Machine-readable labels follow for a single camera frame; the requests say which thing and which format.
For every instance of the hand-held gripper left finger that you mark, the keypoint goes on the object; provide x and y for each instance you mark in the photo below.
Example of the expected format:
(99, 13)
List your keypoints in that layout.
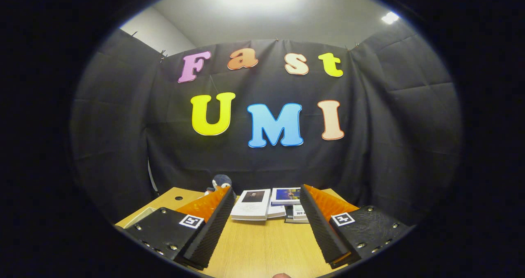
(215, 229)

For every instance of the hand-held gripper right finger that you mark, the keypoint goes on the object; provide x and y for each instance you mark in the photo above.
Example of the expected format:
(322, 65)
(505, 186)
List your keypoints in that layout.
(322, 229)

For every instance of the grey fabric storage box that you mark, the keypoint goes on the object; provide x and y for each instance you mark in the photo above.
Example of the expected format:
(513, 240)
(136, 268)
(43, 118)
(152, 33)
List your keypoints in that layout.
(137, 217)

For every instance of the teal cover book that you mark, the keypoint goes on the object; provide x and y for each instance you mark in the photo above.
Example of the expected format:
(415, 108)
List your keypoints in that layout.
(298, 212)

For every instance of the dark cover book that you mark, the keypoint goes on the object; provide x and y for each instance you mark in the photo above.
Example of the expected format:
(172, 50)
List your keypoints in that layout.
(288, 218)

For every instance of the white book with dark photo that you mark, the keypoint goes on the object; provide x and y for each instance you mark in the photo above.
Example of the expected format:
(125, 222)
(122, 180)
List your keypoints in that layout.
(252, 204)

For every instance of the penguin plush toy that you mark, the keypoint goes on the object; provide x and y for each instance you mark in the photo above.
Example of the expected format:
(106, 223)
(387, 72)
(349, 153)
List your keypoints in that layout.
(221, 181)

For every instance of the blue cover book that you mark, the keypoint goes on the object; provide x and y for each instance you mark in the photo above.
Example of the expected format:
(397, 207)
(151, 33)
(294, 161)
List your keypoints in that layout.
(287, 195)

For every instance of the plain white book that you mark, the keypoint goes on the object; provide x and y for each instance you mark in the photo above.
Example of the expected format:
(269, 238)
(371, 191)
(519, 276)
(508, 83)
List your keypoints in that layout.
(277, 210)

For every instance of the small ceiling light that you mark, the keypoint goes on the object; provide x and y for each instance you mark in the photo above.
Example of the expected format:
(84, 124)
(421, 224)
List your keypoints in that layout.
(389, 17)

